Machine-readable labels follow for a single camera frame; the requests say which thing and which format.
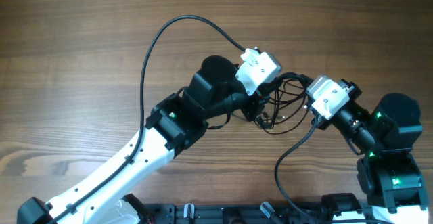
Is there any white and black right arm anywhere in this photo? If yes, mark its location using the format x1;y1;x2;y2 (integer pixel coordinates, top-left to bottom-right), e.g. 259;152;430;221
306;76;429;223

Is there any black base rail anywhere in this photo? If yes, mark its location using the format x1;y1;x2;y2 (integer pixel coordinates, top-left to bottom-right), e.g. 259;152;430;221
135;204;317;224

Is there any black cable bundle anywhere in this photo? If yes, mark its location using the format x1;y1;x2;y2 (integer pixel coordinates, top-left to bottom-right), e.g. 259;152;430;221
253;72;315;135

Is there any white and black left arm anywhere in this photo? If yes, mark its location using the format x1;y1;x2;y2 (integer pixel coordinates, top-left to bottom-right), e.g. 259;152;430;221
17;53;281;223

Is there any black left camera cable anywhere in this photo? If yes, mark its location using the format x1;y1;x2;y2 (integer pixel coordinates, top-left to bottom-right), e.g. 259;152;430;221
43;15;246;224

